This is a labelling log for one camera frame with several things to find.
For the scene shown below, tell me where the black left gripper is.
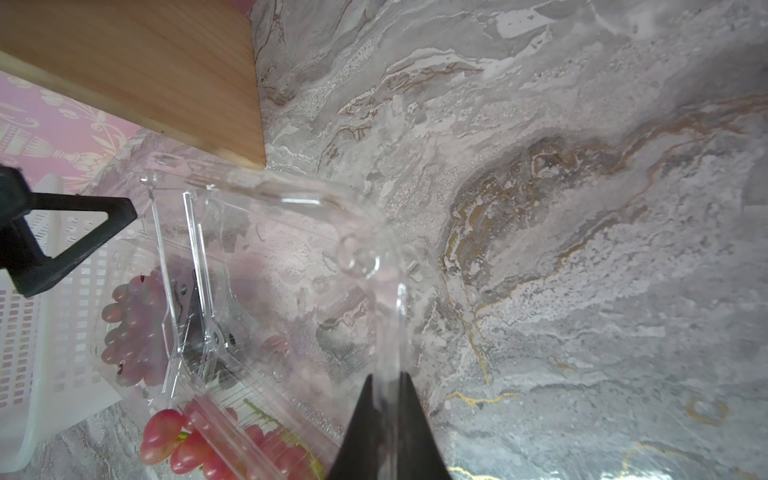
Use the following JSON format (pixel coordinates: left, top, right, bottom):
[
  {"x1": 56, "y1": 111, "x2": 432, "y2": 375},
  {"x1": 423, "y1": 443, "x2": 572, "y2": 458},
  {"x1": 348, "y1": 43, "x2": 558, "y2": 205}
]
[{"x1": 0, "y1": 166, "x2": 139, "y2": 299}]

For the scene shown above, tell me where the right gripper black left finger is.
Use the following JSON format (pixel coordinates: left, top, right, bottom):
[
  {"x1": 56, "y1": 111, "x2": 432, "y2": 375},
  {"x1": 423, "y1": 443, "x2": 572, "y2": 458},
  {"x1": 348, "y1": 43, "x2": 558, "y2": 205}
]
[{"x1": 326, "y1": 375, "x2": 384, "y2": 480}]

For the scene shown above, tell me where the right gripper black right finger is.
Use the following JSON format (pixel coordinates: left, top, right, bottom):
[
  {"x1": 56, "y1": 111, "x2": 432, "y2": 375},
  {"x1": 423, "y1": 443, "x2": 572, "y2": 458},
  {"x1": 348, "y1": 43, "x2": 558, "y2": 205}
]
[{"x1": 397, "y1": 372, "x2": 451, "y2": 480}]

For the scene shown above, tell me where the dark red grape bunch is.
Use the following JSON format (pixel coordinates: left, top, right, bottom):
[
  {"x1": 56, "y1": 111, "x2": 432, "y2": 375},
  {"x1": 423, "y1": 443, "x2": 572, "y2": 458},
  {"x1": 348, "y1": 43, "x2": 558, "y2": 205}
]
[{"x1": 100, "y1": 267, "x2": 169, "y2": 388}]

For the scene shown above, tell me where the light red grape bunch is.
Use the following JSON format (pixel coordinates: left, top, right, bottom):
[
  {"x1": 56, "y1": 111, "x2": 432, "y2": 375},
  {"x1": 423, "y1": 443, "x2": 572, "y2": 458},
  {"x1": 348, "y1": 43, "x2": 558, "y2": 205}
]
[{"x1": 139, "y1": 400, "x2": 328, "y2": 479}]

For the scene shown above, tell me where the white perforated plastic basket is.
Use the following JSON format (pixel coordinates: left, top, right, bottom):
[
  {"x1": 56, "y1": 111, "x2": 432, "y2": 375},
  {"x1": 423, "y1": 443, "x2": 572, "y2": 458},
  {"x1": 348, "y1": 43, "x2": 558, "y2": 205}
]
[{"x1": 0, "y1": 173, "x2": 157, "y2": 474}]

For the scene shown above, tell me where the wooden shelf unit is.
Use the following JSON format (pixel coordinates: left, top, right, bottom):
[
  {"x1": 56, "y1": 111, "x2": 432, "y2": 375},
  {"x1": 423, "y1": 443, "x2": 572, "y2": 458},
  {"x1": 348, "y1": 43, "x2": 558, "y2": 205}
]
[{"x1": 1, "y1": 1, "x2": 266, "y2": 169}]

